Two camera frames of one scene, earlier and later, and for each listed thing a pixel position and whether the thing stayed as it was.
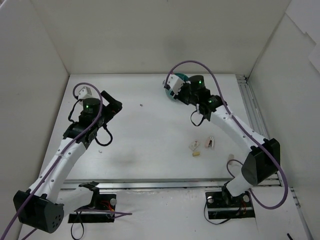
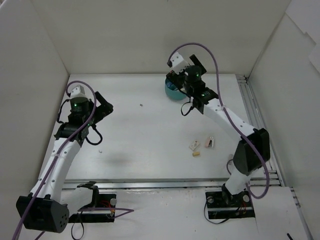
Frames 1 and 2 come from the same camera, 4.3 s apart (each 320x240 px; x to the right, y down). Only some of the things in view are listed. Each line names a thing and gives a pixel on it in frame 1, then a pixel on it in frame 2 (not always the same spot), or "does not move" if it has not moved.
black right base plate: [220, 205] does not move
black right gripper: [184, 92] → [199, 64]
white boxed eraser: [194, 146] does not move
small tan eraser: [196, 153] does not move
